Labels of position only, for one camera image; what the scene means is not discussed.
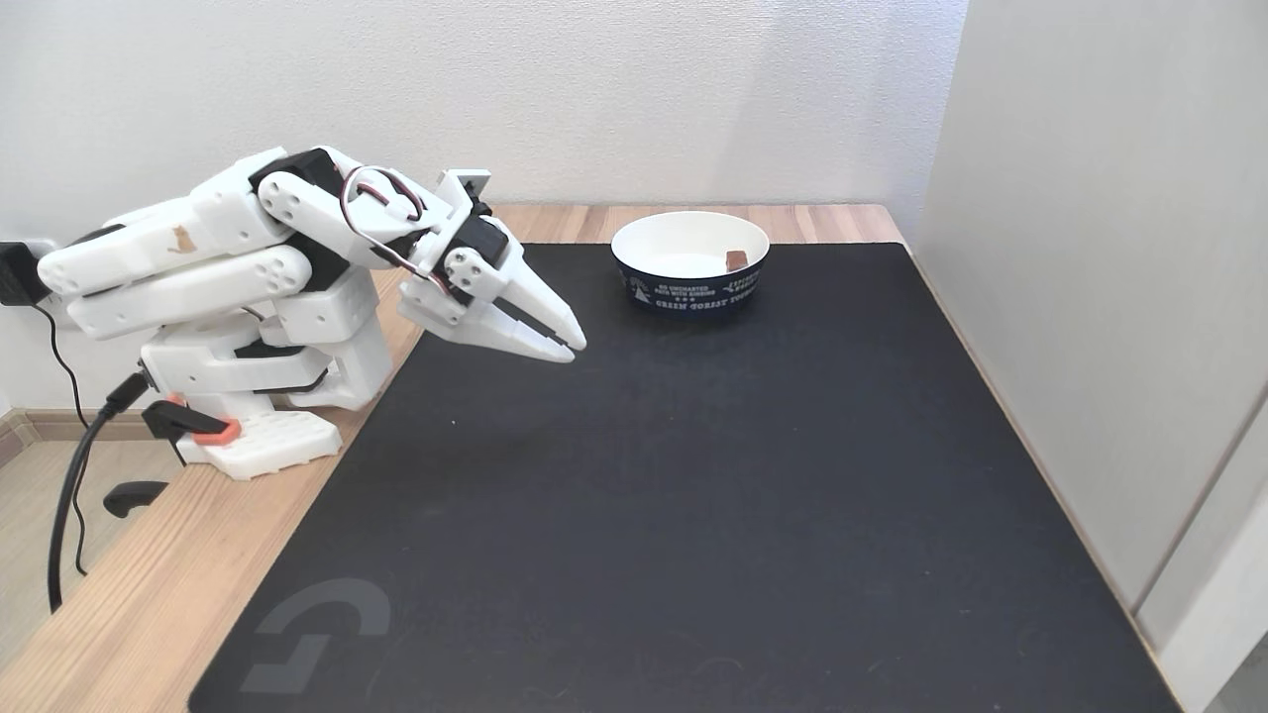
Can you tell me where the black power adapter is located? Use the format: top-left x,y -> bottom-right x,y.
0,243 -> 51,306

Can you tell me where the thick black power cable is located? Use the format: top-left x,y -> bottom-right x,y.
48,371 -> 152,613

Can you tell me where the thin black adapter cable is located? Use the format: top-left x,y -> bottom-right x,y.
30,302 -> 90,577

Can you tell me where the black and orange clamp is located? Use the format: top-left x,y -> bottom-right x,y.
103,394 -> 242,519

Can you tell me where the black desk mat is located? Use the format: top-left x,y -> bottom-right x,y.
188,243 -> 1180,713

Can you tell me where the red black wrist servo wire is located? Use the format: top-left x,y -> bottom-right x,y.
339,164 -> 457,296

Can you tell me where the grey cabinet side panel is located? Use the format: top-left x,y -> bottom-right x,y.
911,0 -> 1268,610

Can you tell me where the dark blue paper bowl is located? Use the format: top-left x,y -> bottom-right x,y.
611,211 -> 772,316

